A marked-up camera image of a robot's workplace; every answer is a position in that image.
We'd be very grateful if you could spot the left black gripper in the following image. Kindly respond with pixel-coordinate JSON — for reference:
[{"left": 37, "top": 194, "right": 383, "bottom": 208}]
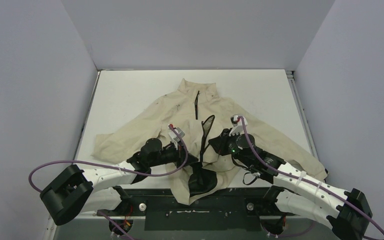
[{"left": 149, "top": 139, "right": 198, "bottom": 170}]

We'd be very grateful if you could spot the beige zip jacket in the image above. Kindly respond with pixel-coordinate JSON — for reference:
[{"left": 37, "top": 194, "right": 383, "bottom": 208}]
[{"left": 92, "top": 80, "right": 327, "bottom": 205}]

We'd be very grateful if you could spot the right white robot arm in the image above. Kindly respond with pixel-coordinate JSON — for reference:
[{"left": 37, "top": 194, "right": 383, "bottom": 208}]
[{"left": 209, "top": 129, "right": 373, "bottom": 240}]

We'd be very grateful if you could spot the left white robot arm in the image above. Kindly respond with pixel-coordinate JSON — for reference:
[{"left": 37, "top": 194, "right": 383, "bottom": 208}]
[{"left": 39, "top": 138, "right": 198, "bottom": 226}]

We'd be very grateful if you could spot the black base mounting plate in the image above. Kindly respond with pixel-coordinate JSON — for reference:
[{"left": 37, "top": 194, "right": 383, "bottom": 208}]
[{"left": 102, "top": 187, "right": 286, "bottom": 232}]

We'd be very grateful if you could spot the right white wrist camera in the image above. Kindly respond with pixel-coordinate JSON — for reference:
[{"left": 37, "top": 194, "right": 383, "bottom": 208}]
[{"left": 229, "top": 114, "right": 248, "bottom": 136}]

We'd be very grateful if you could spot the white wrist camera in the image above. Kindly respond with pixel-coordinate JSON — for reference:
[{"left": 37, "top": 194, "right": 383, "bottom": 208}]
[
  {"left": 229, "top": 114, "right": 248, "bottom": 136},
  {"left": 167, "top": 124, "right": 185, "bottom": 150}
]

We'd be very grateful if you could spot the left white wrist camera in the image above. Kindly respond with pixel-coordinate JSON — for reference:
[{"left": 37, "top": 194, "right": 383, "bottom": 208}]
[{"left": 167, "top": 124, "right": 185, "bottom": 150}]

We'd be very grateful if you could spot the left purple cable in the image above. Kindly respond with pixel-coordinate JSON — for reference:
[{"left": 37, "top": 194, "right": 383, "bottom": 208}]
[{"left": 28, "top": 124, "right": 190, "bottom": 240}]

